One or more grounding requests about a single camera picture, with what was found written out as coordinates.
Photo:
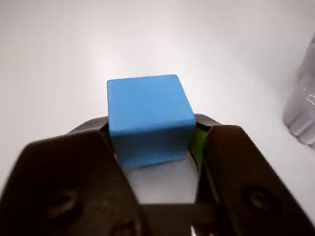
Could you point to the clear plastic container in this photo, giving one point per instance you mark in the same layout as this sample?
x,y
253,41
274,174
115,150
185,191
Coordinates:
x,y
302,110

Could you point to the blue lego block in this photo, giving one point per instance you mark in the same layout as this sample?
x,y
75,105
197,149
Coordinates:
x,y
147,118

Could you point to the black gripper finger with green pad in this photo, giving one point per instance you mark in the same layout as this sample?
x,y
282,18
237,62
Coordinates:
x,y
241,172
61,177

